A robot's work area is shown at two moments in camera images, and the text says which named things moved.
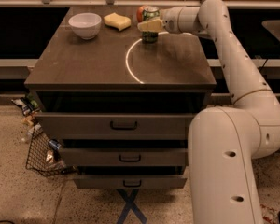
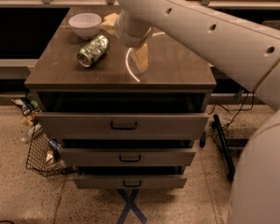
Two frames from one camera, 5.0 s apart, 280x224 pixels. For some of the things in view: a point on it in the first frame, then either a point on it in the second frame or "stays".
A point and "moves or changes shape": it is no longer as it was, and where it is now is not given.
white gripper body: x=169 y=20 to x=134 y=37
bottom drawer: x=130 y=182 stays
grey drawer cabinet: x=119 y=105 stays
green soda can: x=149 y=12 moves or changes shape
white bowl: x=86 y=25 stays
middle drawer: x=124 y=157 stays
